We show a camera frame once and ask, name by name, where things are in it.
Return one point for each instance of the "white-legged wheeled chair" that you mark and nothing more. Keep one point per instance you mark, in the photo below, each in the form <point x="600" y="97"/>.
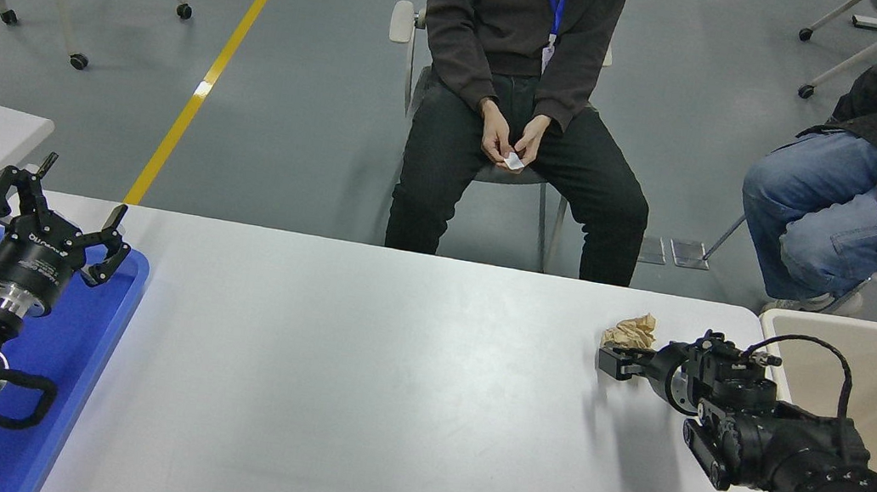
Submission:
<point x="806" y="91"/>

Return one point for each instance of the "person's right hand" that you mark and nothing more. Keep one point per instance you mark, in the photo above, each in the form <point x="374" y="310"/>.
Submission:
<point x="496" y="132"/>

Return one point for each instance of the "tan paper ball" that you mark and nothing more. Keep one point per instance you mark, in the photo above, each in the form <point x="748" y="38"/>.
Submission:
<point x="631" y="331"/>

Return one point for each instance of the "small white card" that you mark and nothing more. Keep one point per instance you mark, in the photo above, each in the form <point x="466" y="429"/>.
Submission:
<point x="514" y="161"/>

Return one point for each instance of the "blue plastic tray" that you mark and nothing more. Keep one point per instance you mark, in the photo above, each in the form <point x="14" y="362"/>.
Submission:
<point x="80" y="350"/>

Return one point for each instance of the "white-armed chair under person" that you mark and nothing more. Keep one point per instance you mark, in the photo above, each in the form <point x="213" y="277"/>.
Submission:
<point x="402" y="22"/>

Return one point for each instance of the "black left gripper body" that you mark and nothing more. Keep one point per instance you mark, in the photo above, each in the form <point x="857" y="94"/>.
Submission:
<point x="29" y="257"/>

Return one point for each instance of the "person's left hand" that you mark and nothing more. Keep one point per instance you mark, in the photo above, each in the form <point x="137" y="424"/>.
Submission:
<point x="531" y="137"/>

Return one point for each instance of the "metal floor socket plate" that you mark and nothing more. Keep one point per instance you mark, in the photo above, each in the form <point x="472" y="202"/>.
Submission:
<point x="655" y="251"/>
<point x="689" y="254"/>

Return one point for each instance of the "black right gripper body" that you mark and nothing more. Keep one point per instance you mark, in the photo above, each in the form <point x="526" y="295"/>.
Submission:
<point x="663" y="372"/>

